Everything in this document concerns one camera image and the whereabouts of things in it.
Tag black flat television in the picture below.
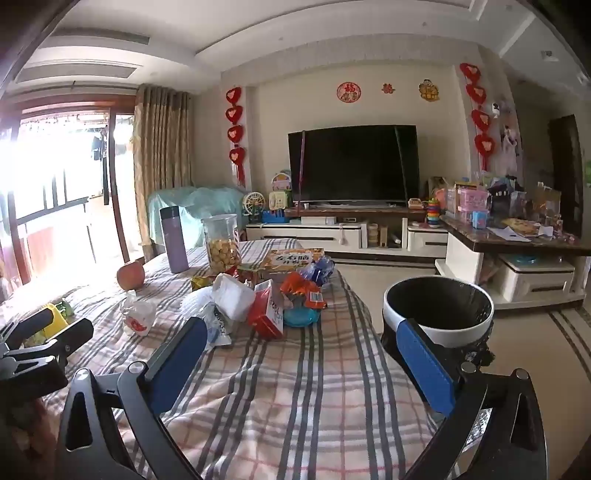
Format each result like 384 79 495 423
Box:
287 124 420 204

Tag yellow plastic toy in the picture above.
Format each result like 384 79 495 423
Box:
25 305 70 344

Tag hanging dark clothes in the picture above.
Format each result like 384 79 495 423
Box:
90 129 109 160

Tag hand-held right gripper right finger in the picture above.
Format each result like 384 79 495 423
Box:
394 318 550 480

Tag red heart string decoration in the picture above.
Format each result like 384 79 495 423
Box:
225 85 247 188
459 63 496 171

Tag dark wooden door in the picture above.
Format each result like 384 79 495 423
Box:
549 114 583 227

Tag clear cookie jar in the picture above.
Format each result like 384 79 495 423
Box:
202 215 242 273

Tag ceiling air vent grille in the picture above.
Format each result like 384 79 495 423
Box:
16 65 139 85

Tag white paper sheet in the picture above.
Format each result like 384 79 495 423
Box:
489 226 532 241

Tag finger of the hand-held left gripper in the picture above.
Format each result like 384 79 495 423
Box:
9 318 95 366
0 307 54 352

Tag pink storage box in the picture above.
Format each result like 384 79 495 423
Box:
455 187 490 217

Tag purple thermos bottle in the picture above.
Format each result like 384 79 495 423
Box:
159 206 190 274

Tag blue snack bag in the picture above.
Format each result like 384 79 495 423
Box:
302 256 335 287

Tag beige curtain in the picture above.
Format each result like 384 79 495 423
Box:
133 84 192 250

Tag checkered tablecloth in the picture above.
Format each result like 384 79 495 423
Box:
0 237 462 480

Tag clear plastic bag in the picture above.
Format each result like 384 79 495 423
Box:
182 295 232 347

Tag teal covered sofa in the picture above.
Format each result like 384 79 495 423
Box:
147 185 247 250

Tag white paper wrapper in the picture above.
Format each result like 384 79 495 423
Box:
211 273 257 321

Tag red cardboard box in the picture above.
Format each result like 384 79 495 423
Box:
248 280 284 340

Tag red orange snack wrapper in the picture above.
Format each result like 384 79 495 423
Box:
281 272 328 310

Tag light blue plastic toy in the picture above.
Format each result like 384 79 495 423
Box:
283 305 321 328

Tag white trash bin black liner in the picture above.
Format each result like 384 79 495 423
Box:
382 276 495 367

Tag white television stand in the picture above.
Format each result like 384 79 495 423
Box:
245 205 451 259

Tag white plastic bag red print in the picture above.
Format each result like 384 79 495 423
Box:
121 295 158 337

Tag pink wall hanging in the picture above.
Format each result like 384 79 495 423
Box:
501 124 522 171

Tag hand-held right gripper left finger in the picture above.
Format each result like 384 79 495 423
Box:
55 316 208 480

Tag patterned yellow tray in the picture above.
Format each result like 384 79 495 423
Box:
501 217 539 234

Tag red thin pole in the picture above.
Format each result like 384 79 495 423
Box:
298 131 308 204

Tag orange children's book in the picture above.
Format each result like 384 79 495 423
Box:
256 248 326 280

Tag marble top coffee table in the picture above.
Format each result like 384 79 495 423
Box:
434 215 591 310

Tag wooden balcony door frame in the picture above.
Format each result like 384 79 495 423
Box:
0 95 134 296

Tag brown cardboard box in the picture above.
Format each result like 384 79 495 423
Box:
533 182 561 217

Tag red apple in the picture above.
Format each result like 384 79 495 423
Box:
116 261 145 291

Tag toy ferris wheel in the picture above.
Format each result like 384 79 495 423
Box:
243 191 265 224

